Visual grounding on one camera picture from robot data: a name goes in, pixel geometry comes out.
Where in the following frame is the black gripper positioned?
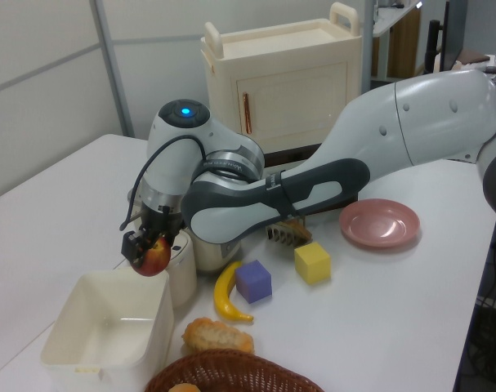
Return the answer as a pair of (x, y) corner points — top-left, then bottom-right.
(121, 206), (184, 269)

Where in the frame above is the red apple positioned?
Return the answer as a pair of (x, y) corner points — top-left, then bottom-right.
(132, 238), (172, 278)

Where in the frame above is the white square plastic container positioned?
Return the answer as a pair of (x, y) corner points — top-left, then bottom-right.
(40, 267), (175, 392)

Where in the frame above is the small white lidded bin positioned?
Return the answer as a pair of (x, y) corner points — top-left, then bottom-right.
(127, 232), (199, 308)

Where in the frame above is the cream and chrome toaster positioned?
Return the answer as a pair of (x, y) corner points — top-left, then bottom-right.
(127, 188), (244, 274)

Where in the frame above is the yellow banana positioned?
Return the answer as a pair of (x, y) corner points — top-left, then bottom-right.
(213, 260), (255, 323)

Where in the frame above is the purple foam cube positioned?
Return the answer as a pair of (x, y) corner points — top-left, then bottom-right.
(235, 259), (272, 305)

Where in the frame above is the crusty bread roll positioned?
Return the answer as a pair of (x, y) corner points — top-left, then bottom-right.
(181, 317), (255, 354)

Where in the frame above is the beige toast rack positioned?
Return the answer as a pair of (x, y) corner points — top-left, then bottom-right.
(266, 226), (304, 247)

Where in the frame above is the brown toast slice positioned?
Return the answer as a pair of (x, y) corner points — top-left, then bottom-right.
(271, 217), (314, 242)

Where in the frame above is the brown wicker basket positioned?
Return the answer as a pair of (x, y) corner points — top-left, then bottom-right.
(143, 348), (326, 392)

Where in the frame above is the yellow foam cube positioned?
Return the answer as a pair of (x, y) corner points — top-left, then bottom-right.
(293, 242), (332, 283)

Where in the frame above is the cream toy cabinet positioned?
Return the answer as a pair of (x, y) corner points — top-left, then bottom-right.
(200, 2), (363, 154)

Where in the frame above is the pink plate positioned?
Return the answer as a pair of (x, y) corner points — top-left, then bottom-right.
(338, 198), (421, 249)

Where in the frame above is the wooden white shelf unit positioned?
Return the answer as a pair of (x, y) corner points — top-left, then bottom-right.
(369, 3), (422, 82)

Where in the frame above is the black monitor stand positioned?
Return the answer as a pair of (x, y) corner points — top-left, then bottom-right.
(425, 20), (443, 75)

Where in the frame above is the black monitor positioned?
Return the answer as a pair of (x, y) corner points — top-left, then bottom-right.
(439, 0), (464, 73)

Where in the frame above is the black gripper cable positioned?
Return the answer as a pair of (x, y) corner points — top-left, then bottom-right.
(119, 134), (210, 232)

